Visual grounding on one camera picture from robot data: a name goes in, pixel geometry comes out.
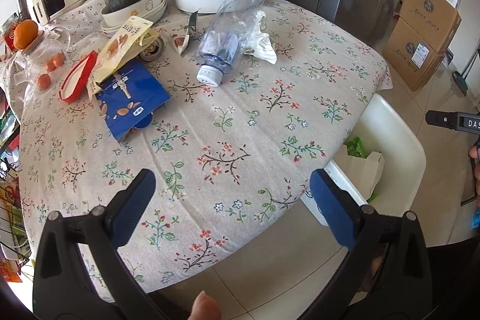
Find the blue cardboard milk box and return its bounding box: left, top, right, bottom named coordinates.
left=95, top=59, right=170, bottom=141

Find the clear plastic bottle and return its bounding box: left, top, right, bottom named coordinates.
left=195, top=0, right=265, bottom=87

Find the white plastic trash bin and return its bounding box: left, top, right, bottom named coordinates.
left=299, top=92, right=427, bottom=228

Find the person's right hand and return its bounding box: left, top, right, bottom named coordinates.
left=469, top=142, right=480, bottom=206

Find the person's left hand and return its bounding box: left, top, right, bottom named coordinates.
left=188, top=291, right=222, bottom=320

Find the lower cardboard box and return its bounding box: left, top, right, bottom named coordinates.
left=382, top=18, right=444, bottom=92

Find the brown paper bag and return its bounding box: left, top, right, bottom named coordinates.
left=334, top=145, right=385, bottom=201

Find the upper cardboard box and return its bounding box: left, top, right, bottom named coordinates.
left=400, top=0, right=461, bottom=54

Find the green snack wrapper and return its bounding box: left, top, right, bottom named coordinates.
left=344, top=136, right=368, bottom=158

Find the red rimmed lid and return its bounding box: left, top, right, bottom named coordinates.
left=58, top=50, right=98, bottom=104

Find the crumpled pale green paper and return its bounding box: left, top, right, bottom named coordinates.
left=241, top=10, right=278, bottom=65

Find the floral tablecloth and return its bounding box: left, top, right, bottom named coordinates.
left=1, top=0, right=391, bottom=292

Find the clear jar with tomatoes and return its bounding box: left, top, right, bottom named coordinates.
left=13, top=26, right=72, bottom=92

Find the red cartoon drink can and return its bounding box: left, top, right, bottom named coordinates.
left=139, top=37, right=164, bottom=62

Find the large orange fruit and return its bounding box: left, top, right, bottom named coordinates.
left=13, top=19, right=38, bottom=50

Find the yellow paper snack pouch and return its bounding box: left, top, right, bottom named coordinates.
left=87, top=16, right=159, bottom=100

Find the torn black white wrapper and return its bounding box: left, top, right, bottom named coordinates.
left=172, top=11, right=199, bottom=54

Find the white floral bowl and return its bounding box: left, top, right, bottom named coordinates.
left=100, top=0, right=167, bottom=34

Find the wire storage rack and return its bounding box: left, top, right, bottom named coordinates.
left=1, top=93, right=31, bottom=283

